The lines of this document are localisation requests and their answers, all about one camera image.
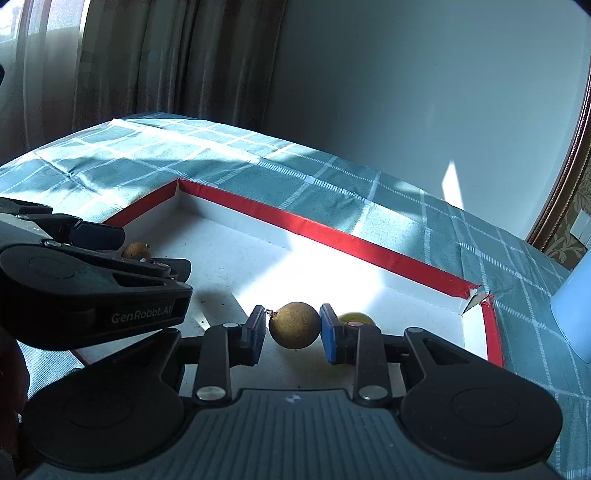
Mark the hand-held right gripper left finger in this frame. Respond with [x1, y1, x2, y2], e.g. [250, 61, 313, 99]
[111, 307, 269, 402]

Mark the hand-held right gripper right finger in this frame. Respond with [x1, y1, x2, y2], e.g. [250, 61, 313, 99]
[320, 304, 491, 402]

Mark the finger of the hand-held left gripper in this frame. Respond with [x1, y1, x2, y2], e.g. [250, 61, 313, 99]
[113, 256, 193, 283]
[0, 198, 126, 254]

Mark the green tomato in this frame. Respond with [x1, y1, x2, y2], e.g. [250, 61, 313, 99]
[337, 311, 376, 326]

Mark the small brown round fruit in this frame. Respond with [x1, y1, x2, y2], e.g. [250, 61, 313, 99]
[121, 242, 153, 260]

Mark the large brown round fruit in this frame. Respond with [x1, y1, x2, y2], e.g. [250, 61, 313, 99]
[268, 301, 321, 350]

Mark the red cardboard tray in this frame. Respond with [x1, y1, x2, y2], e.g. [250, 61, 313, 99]
[74, 178, 505, 403]

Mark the teal checked tablecloth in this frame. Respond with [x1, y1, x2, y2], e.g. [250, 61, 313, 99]
[0, 117, 591, 480]

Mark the sheer white curtain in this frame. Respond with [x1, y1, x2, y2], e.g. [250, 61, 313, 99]
[0, 0, 90, 162]

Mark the brown patterned curtain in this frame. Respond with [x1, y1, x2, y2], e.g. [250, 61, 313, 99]
[71, 0, 288, 139]

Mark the blue kettle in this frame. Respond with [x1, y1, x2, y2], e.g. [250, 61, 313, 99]
[549, 258, 591, 366]

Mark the white wall switch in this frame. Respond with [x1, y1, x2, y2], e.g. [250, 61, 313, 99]
[570, 210, 591, 245]

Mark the wooden wall frame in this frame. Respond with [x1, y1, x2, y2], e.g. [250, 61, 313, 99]
[526, 69, 591, 260]

